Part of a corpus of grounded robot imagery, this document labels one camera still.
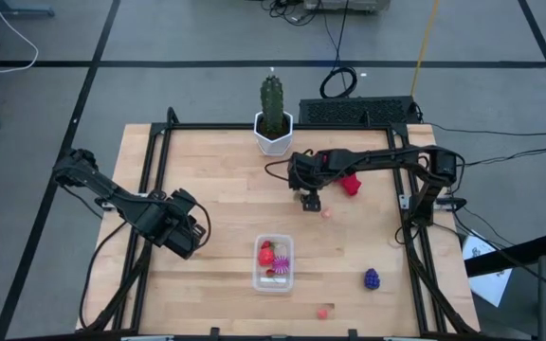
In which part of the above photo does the white hexagonal plant pot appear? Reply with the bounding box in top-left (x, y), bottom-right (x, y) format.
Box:
top-left (252, 111), bottom-right (295, 158)

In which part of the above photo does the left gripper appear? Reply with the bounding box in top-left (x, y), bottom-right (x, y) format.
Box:
top-left (152, 188), bottom-right (208, 260)

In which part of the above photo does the white paper sheet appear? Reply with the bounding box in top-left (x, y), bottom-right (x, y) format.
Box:
top-left (461, 229), bottom-right (514, 309)

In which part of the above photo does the yellow hanging cable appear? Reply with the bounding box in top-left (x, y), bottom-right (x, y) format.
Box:
top-left (409, 0), bottom-right (442, 99)

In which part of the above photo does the clear plastic tupperware container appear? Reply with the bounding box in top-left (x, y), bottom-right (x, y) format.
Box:
top-left (252, 234), bottom-right (295, 294)

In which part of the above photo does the black aluminium frame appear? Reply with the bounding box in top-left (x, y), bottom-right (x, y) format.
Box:
top-left (77, 106), bottom-right (481, 341)

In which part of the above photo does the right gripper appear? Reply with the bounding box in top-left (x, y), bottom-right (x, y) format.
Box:
top-left (287, 150), bottom-right (338, 213)

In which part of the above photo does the black bar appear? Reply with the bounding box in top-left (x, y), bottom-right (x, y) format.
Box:
top-left (464, 231), bottom-right (546, 278)

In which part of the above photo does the white cable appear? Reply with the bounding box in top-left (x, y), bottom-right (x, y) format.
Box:
top-left (0, 0), bottom-right (40, 75)

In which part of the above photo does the green cactus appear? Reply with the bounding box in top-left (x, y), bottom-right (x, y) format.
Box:
top-left (259, 74), bottom-right (285, 136)

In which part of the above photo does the purple grape cluster toy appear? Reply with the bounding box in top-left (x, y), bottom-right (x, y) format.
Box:
top-left (363, 267), bottom-right (381, 291)

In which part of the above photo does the black coiled cable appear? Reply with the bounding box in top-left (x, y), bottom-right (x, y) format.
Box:
top-left (318, 0), bottom-right (359, 100)

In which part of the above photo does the grey equipment box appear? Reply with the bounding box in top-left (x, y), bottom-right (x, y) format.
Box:
top-left (303, 0), bottom-right (391, 13)

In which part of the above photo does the black keyboard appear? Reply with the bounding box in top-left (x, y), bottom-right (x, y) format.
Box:
top-left (298, 96), bottom-right (421, 126)

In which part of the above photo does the red cloth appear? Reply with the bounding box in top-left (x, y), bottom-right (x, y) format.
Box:
top-left (320, 152), bottom-right (363, 197)

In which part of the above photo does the large red fruit toy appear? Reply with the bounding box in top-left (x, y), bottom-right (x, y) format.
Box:
top-left (257, 240), bottom-right (277, 268)

